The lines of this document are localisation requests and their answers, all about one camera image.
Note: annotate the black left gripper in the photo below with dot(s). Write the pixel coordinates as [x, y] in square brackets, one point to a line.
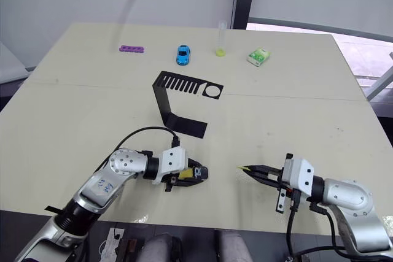
[174, 181]

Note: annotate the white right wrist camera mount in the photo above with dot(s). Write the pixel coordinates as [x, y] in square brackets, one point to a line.
[299, 174]

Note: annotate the green and white packet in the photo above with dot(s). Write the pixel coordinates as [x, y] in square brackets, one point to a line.
[258, 57]

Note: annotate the clear test tube yellow liquid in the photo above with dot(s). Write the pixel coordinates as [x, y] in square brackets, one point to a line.
[220, 47]

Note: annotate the grey rounded shape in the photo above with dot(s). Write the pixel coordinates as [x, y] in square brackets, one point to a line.
[161, 248]
[231, 246]

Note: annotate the black metal watch stand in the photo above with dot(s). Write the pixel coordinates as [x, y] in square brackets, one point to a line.
[162, 102]

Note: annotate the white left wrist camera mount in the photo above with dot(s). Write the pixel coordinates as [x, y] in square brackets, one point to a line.
[173, 160]

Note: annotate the grey window rail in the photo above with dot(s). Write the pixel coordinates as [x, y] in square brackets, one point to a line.
[322, 27]

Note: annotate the blue toy car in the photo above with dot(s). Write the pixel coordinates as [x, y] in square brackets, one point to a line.
[183, 55]

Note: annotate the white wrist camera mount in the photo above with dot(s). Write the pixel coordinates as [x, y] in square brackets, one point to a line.
[173, 160]
[299, 174]

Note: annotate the purple holed rack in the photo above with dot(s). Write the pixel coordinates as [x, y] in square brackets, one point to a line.
[132, 48]

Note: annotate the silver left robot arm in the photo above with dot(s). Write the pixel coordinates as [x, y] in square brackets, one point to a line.
[122, 164]

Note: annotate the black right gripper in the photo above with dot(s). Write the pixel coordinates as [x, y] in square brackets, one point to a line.
[276, 176]

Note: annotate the grey metal frame leg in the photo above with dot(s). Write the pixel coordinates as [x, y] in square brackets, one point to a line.
[380, 84]

